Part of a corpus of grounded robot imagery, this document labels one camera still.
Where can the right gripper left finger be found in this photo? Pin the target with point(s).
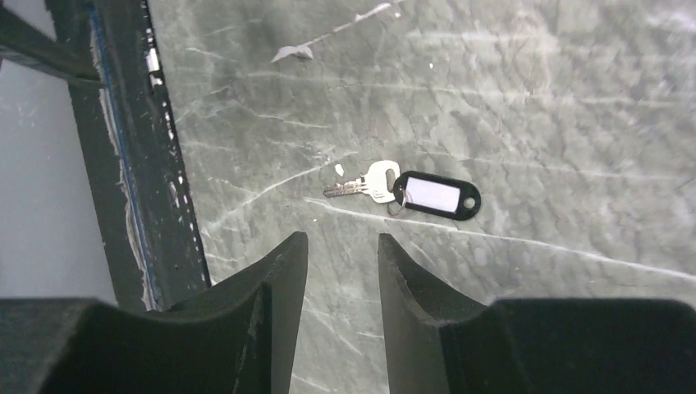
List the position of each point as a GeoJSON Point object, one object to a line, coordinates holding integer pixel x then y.
{"type": "Point", "coordinates": [238, 336]}

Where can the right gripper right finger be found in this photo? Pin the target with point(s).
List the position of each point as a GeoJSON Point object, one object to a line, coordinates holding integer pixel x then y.
{"type": "Point", "coordinates": [439, 340]}

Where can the black key tag with key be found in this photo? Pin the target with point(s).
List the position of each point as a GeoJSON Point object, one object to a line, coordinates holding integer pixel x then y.
{"type": "Point", "coordinates": [441, 196]}

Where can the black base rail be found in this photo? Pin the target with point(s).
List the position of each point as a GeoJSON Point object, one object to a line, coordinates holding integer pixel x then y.
{"type": "Point", "coordinates": [107, 53]}

